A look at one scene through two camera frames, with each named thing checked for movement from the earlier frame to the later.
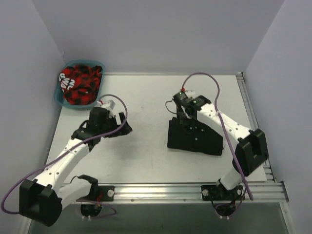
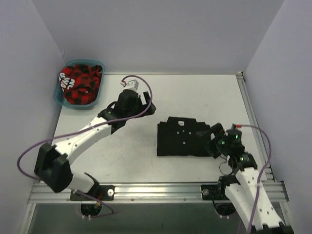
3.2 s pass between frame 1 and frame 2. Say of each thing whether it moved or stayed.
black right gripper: moved
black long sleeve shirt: moved
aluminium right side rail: stayed
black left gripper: moved
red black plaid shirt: stayed
